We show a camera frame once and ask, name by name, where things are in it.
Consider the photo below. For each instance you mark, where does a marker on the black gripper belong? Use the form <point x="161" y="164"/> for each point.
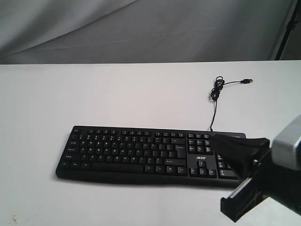
<point x="251" y="157"/>

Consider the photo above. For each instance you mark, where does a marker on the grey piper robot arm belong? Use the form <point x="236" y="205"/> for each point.
<point x="286" y="147"/>

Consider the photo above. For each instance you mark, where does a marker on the black acer keyboard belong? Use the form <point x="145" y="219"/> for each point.
<point x="136" y="156"/>

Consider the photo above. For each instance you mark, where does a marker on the black tripod stand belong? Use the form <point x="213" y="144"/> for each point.
<point x="290" y="26"/>

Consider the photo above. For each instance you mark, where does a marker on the grey backdrop cloth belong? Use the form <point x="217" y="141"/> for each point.
<point x="141" y="31"/>

